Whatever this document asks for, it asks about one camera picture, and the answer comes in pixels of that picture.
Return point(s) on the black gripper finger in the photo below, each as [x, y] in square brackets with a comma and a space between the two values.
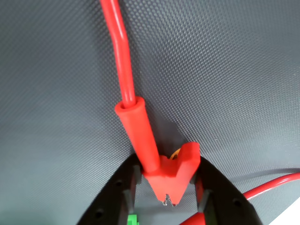
[225, 201]
[112, 194]

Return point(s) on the red alligator clip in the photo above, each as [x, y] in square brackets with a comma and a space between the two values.
[140, 131]
[194, 220]

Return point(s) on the green battery holder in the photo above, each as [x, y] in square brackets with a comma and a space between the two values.
[132, 220]

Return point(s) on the yellow half-round sticker marked B1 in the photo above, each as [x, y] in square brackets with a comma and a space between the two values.
[175, 155]

